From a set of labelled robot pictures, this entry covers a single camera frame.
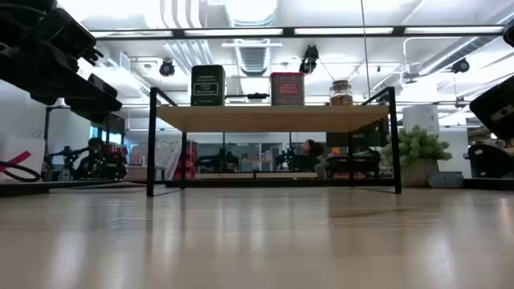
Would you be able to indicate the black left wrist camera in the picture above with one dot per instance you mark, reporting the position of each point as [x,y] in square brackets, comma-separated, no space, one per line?
[70,34]

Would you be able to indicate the wooden shelf with black frame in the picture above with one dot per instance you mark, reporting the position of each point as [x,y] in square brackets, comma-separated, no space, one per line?
[273,118]

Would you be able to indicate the person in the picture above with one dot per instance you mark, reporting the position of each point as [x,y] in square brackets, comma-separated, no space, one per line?
[91,160]
[312,154]

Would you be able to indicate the glass spice jar brown lid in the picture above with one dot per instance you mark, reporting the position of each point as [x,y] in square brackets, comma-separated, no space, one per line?
[341,96]

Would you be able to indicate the black ceiling spotlight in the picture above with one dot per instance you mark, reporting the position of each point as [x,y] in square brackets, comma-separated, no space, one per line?
[167,67]
[460,66]

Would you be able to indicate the small round candle tin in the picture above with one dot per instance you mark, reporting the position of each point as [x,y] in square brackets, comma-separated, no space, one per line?
[445,180]

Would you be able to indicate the red-lidded smoked paprika tin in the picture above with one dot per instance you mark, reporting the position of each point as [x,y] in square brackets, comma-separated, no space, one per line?
[287,89]

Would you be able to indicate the dark green black pepper tin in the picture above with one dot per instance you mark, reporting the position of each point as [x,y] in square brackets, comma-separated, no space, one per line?
[207,85]

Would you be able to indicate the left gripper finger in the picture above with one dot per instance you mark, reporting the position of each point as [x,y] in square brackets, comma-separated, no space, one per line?
[103,85]
[94,106]

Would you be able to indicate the red tape strip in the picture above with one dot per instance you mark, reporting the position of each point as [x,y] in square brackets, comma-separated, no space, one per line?
[18,158]

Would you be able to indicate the black rig crossbar with lights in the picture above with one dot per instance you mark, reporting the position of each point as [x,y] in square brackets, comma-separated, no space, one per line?
[289,31]

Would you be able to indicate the green potted plant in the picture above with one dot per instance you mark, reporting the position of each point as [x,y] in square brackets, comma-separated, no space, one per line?
[415,148]

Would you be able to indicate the black office chair base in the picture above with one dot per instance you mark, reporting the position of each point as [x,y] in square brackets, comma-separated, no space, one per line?
[490,160]

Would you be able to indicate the white cabinet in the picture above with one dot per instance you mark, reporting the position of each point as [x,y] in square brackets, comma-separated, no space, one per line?
[421,119]

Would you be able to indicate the black rig camera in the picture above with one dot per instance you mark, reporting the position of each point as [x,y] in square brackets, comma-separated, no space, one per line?
[309,59]

